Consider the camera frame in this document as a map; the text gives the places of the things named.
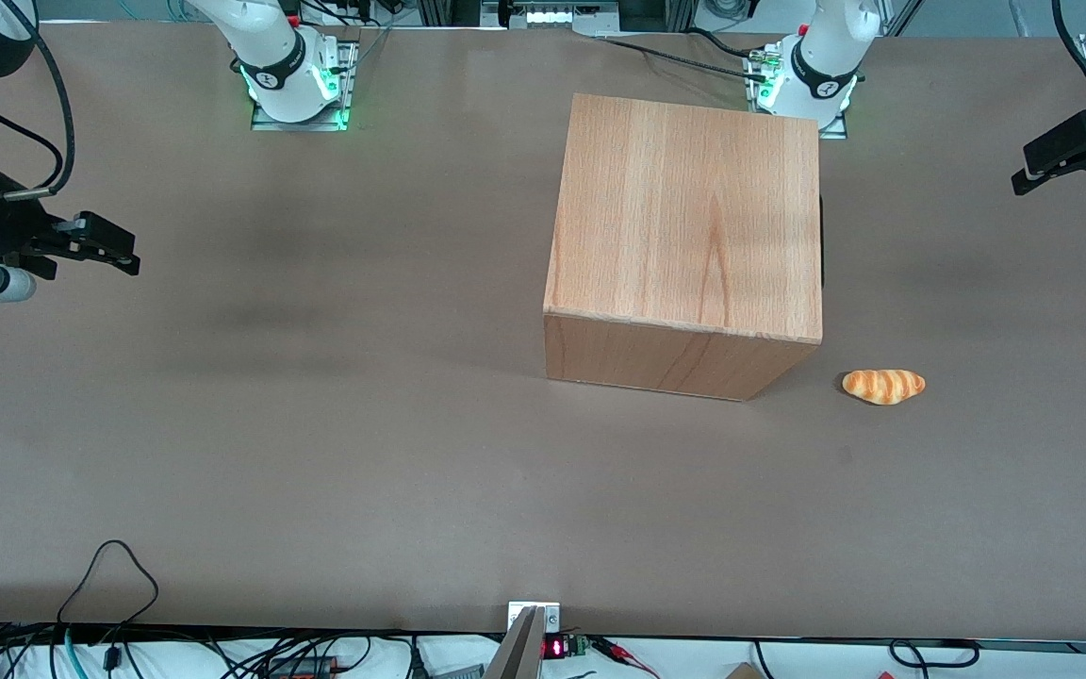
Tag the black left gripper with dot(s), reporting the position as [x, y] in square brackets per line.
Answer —
[1083, 139]

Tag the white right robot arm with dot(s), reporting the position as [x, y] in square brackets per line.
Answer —
[279, 57]

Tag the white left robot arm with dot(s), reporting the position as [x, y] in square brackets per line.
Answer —
[821, 66]

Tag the wooden drawer cabinet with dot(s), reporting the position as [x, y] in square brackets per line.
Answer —
[684, 226]

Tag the striped toy bread roll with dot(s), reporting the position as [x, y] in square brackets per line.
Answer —
[882, 386]

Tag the white lit power strip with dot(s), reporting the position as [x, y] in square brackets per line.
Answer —
[557, 14]

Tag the beige angled bar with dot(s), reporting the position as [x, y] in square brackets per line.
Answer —
[515, 651]

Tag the red digit display module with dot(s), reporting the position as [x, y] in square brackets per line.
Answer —
[554, 648]

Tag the silver metal bracket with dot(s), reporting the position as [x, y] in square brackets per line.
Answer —
[552, 618]

